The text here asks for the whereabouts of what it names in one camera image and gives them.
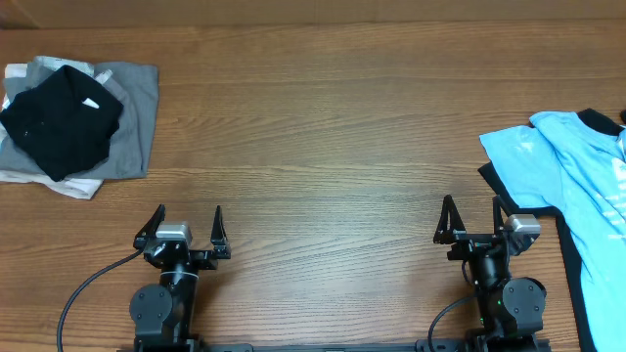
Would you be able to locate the folded black shirt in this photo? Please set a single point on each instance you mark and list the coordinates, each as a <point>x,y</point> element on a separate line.
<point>65,123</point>

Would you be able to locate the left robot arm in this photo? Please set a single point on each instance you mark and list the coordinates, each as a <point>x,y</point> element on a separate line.
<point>163,312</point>

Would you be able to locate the black t-shirt under blue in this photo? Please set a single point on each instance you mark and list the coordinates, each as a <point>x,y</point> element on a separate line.
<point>569,254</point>

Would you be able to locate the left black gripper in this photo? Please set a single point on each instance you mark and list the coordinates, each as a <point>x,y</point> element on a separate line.
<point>208,259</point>

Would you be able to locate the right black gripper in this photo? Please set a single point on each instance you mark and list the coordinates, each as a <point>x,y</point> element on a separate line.
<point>477,240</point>

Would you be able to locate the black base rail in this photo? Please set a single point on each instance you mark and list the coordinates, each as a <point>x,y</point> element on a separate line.
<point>439,345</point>

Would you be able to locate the light blue printed t-shirt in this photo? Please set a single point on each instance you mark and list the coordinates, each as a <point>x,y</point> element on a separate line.
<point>572,161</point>

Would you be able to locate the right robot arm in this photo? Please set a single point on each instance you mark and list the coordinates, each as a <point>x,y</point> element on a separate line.
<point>510,310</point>

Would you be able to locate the folded white shirt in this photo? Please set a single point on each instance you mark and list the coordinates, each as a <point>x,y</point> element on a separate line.
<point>72,187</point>

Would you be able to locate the folded grey shirt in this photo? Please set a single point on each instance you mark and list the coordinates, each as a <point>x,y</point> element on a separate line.
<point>136,86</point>

